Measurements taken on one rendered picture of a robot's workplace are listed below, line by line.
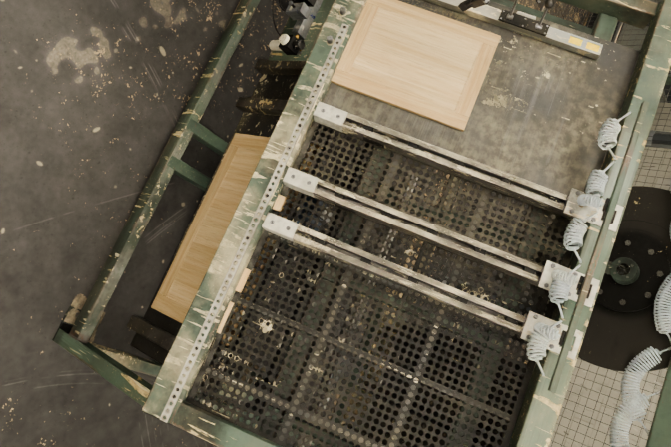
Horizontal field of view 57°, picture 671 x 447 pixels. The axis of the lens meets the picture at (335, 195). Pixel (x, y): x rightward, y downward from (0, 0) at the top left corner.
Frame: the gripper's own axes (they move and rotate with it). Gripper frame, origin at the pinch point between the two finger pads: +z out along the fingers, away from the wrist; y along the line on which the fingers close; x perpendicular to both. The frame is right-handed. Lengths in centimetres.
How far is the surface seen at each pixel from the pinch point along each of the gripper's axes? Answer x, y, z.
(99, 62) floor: 80, -73, 115
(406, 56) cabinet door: -3.8, -10.6, 32.2
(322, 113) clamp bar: 6, -51, 43
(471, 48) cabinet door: -19.2, 5.7, 18.4
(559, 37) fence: -38.9, 25.8, -1.9
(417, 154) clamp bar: -27, -46, 21
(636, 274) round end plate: -124, -27, -7
